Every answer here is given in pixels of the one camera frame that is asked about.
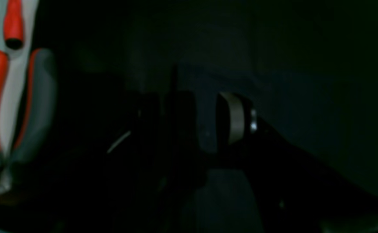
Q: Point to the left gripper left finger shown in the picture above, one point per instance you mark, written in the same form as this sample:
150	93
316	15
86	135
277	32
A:
119	163

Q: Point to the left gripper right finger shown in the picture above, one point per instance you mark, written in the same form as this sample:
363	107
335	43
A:
295	192

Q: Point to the dark navy t-shirt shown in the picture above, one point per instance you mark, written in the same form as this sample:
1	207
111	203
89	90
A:
333	118

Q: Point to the black table cloth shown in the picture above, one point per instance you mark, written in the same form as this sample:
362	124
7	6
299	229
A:
333	37

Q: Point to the orange clamp far left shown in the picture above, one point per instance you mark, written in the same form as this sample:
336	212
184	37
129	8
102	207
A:
28	93

